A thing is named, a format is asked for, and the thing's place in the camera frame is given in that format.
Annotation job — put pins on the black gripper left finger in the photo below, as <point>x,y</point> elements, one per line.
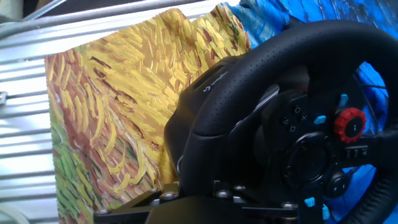
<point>133,208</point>

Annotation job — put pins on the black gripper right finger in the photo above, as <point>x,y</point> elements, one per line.
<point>267,211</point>

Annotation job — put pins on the black racing steering wheel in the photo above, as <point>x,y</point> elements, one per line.
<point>236,102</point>

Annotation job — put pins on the black wheel base housing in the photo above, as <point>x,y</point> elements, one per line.
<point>183,124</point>

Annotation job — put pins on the Van Gogh print cloth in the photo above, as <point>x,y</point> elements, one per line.
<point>118,109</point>

